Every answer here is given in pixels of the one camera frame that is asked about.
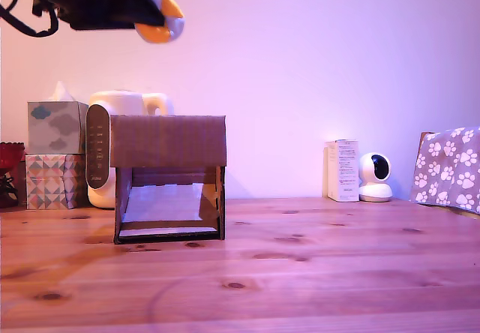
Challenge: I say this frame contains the orange and white footbag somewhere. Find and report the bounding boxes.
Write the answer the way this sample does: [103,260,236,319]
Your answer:
[134,0,185,44]

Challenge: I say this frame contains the cardboard dice tower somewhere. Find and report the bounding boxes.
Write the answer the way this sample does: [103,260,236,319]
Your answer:
[109,114,227,245]

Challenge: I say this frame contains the cream kettle with brown panel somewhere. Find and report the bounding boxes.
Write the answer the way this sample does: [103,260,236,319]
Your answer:
[85,90,176,210]

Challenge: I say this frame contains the white tissue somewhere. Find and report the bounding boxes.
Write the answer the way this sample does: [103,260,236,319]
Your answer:
[47,80,77,104]

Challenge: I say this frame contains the cloud print tissue box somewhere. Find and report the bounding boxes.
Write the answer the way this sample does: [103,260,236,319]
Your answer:
[26,100,89,155]

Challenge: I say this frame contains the triangle pattern tissue box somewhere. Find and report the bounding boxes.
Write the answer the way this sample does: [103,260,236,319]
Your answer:
[24,154,87,211]

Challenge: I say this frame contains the white printed carton box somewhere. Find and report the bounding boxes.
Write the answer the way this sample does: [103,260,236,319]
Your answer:
[324,139,360,203]

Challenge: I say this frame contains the paw print blanket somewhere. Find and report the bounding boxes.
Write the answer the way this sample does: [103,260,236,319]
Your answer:
[409,126,480,216]

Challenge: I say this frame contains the black cable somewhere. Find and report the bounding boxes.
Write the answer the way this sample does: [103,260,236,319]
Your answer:
[0,4,60,38]

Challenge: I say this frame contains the small white round camera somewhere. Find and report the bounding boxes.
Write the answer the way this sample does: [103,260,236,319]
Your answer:
[358,152,394,203]

